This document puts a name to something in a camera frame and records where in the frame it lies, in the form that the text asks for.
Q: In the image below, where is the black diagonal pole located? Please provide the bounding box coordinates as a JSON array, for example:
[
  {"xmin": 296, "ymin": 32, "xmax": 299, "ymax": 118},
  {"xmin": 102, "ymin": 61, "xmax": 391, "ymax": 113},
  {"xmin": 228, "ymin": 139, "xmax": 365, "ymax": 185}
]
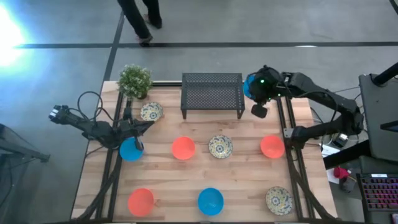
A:
[{"xmin": 372, "ymin": 62, "xmax": 398, "ymax": 87}]

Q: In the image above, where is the small black box device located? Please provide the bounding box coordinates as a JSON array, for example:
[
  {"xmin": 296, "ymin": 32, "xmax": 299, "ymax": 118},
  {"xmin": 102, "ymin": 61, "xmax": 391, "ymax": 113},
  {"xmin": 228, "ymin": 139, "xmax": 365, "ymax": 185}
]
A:
[{"xmin": 331, "ymin": 133, "xmax": 349, "ymax": 149}]

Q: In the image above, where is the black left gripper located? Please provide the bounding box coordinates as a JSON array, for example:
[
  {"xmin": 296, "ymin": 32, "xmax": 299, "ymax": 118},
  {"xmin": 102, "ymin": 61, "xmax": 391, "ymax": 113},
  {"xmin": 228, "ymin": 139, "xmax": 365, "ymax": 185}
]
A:
[{"xmin": 119, "ymin": 107, "xmax": 155, "ymax": 152}]

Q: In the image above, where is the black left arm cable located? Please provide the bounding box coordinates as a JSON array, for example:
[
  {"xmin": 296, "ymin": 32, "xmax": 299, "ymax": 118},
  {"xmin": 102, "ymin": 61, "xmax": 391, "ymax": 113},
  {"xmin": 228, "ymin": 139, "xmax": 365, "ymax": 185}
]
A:
[{"xmin": 76, "ymin": 90, "xmax": 125, "ymax": 125}]

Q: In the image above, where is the blue plastic bowl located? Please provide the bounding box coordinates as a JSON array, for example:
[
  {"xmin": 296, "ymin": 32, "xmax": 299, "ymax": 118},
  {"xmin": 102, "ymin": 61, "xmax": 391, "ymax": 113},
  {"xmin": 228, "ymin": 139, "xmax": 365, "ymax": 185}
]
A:
[
  {"xmin": 197, "ymin": 187, "xmax": 224, "ymax": 217},
  {"xmin": 243, "ymin": 74, "xmax": 257, "ymax": 100},
  {"xmin": 119, "ymin": 136, "xmax": 145, "ymax": 162}
]

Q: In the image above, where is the black perforated metal rack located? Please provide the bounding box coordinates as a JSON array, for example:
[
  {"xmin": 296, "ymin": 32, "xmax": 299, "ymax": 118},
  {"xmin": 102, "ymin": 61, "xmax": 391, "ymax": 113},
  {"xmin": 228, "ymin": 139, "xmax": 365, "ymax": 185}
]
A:
[{"xmin": 180, "ymin": 72, "xmax": 246, "ymax": 120}]

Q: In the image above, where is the small dark grey device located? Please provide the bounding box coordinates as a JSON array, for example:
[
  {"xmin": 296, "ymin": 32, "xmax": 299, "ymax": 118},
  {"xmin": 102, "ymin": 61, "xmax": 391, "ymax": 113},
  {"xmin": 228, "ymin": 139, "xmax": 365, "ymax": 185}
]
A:
[{"xmin": 338, "ymin": 177, "xmax": 357, "ymax": 194}]

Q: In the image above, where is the backlit black keyboard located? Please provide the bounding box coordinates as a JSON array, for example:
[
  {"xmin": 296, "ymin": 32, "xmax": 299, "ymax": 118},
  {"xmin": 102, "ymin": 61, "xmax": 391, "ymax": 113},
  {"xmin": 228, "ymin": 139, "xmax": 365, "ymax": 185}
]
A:
[{"xmin": 356, "ymin": 173, "xmax": 398, "ymax": 213}]

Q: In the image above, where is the floral patterned yellow bowl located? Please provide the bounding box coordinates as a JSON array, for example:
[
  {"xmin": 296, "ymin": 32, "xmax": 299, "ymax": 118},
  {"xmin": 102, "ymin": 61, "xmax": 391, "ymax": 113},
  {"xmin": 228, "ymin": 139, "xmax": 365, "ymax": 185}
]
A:
[
  {"xmin": 208, "ymin": 134, "xmax": 234, "ymax": 159},
  {"xmin": 140, "ymin": 101, "xmax": 164, "ymax": 122},
  {"xmin": 265, "ymin": 185, "xmax": 294, "ymax": 216}
]

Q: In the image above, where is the orange plastic bowl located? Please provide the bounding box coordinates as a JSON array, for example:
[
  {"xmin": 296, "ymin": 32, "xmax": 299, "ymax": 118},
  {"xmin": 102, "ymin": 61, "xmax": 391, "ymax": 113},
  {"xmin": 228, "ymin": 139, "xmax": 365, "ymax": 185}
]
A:
[
  {"xmin": 260, "ymin": 134, "xmax": 285, "ymax": 159},
  {"xmin": 127, "ymin": 187, "xmax": 155, "ymax": 218},
  {"xmin": 171, "ymin": 136, "xmax": 197, "ymax": 161}
]

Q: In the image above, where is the person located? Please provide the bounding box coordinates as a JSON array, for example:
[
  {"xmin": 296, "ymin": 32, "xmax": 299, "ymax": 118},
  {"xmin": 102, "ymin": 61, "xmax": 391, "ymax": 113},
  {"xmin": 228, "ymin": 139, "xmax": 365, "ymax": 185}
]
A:
[{"xmin": 116, "ymin": 0, "xmax": 164, "ymax": 48}]

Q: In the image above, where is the black floor stand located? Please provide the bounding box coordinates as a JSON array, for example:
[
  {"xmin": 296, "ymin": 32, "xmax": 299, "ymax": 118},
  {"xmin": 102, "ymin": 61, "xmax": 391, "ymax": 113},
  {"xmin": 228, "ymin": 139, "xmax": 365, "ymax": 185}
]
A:
[{"xmin": 0, "ymin": 123, "xmax": 51, "ymax": 224}]

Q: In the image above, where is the small green potted plant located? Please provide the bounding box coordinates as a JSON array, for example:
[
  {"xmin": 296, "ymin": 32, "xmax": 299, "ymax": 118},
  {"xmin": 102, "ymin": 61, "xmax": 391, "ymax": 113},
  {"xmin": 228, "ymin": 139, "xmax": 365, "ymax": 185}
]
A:
[{"xmin": 117, "ymin": 63, "xmax": 154, "ymax": 100}]

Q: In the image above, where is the white paper sheet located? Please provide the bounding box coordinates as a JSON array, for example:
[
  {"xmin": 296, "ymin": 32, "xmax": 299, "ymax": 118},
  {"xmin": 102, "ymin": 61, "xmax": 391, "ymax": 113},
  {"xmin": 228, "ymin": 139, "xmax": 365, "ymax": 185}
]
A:
[{"xmin": 320, "ymin": 143, "xmax": 341, "ymax": 158}]

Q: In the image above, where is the dark side table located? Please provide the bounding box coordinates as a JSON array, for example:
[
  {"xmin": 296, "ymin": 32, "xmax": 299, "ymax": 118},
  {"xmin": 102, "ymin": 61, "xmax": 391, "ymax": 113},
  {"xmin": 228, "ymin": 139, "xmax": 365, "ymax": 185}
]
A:
[{"xmin": 358, "ymin": 73, "xmax": 398, "ymax": 162}]

